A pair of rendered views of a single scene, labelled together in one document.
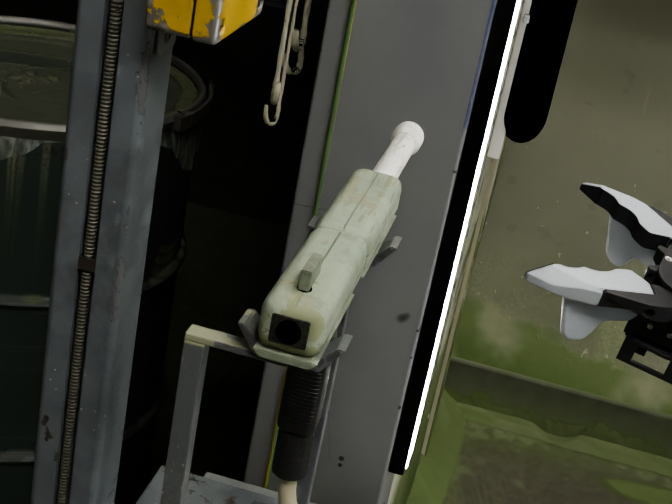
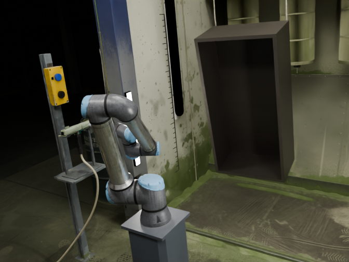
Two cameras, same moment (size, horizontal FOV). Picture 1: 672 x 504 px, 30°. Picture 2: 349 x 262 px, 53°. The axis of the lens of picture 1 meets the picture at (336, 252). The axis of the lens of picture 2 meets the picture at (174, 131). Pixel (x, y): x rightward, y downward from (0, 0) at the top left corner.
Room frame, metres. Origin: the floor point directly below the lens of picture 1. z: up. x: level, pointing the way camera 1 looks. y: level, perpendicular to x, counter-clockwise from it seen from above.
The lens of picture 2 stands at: (-0.92, -1.65, 1.77)
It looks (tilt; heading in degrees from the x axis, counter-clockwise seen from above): 17 degrees down; 26
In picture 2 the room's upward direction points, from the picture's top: 5 degrees counter-clockwise
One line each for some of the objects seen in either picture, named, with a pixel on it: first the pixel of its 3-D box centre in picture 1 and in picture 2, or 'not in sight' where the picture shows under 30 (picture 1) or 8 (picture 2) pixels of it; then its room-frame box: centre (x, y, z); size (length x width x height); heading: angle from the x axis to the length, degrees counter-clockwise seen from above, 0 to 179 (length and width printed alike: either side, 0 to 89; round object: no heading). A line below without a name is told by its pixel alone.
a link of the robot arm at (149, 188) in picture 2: not in sight; (150, 191); (0.68, -0.67, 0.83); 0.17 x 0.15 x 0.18; 104
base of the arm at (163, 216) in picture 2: not in sight; (155, 211); (0.68, -0.67, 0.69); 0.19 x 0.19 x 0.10
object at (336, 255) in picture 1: (344, 294); (90, 133); (1.01, -0.01, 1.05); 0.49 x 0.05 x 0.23; 171
